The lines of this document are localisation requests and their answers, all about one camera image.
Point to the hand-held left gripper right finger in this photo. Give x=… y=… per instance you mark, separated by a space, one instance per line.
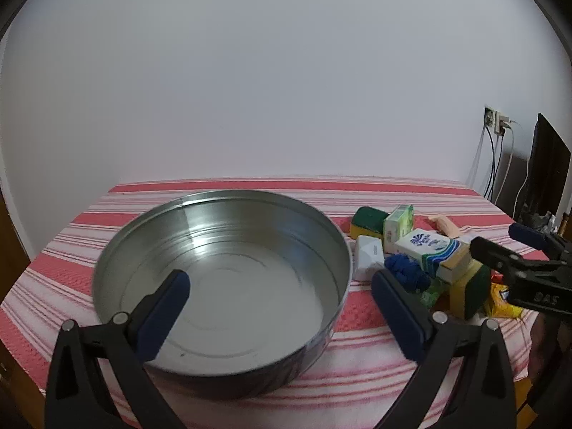
x=400 y=317

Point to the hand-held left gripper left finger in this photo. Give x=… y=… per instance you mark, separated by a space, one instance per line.
x=165 y=317

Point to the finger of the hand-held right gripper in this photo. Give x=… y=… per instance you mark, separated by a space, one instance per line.
x=529 y=234
x=500 y=259

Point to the yellow snack bag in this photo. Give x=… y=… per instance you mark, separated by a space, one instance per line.
x=498 y=301

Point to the blue fabric bundle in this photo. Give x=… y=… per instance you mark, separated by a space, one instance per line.
x=406 y=275

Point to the green yellow sponge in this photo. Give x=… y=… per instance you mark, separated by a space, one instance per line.
x=467 y=292
x=366 y=221

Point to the beige packet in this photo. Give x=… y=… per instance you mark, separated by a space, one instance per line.
x=444 y=225

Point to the white tissue packet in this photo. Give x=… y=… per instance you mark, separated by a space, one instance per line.
x=367 y=257

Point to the white blue tissue pack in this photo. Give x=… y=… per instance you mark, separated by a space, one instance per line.
x=424 y=248

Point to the green leaf print tissue pack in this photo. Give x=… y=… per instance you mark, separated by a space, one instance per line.
x=395 y=228

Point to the round metal basin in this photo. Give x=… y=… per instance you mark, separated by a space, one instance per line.
x=250 y=250

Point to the person's right forearm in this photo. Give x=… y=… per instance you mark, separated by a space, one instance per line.
x=543 y=344

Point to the black monitor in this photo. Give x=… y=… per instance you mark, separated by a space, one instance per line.
x=549 y=165

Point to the white charger plug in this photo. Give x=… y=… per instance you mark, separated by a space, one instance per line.
x=502 y=124

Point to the red white striped cloth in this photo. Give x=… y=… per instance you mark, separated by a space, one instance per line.
x=67 y=254

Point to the brown wooden furniture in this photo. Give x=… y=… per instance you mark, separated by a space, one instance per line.
x=11 y=241

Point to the wall socket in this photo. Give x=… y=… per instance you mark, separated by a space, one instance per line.
x=489 y=116

